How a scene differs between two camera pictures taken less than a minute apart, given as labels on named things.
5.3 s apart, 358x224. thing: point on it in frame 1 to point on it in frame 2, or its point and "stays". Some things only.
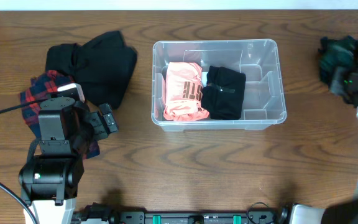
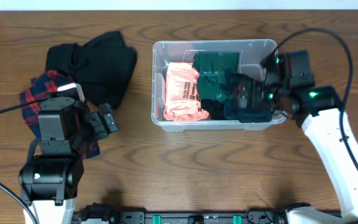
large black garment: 104,66 stays
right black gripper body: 347,82 to 279,95
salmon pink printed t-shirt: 182,89 stays
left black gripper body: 105,119 stays
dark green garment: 335,52 to 213,68
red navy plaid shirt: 42,87 stays
